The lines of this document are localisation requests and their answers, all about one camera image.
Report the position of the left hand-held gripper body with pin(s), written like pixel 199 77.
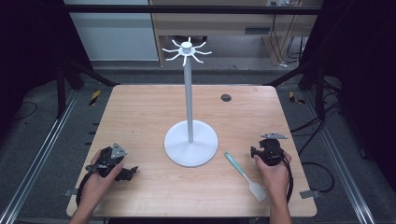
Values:
pixel 107 157

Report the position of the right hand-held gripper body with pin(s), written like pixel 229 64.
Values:
pixel 271 151

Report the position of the person's left hand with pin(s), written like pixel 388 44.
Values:
pixel 99 185

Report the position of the person's right hand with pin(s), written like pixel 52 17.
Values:
pixel 274 177

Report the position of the yellow black striped tape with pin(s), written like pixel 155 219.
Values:
pixel 95 97
pixel 295 98

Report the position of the white hook rack stand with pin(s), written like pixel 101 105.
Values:
pixel 190 140

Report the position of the white cabinet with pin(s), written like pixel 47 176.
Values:
pixel 115 34

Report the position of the grey metal table bracket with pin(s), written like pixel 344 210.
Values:
pixel 71 192
pixel 309 194

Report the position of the aluminium floor rail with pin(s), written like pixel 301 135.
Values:
pixel 40 155
pixel 339 161

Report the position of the black frame post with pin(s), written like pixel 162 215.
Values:
pixel 61 90
pixel 320 93

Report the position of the black diagonal frame brace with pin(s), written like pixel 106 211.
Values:
pixel 93 73
pixel 288 77

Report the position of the black frame crossbar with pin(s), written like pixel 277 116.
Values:
pixel 193 9

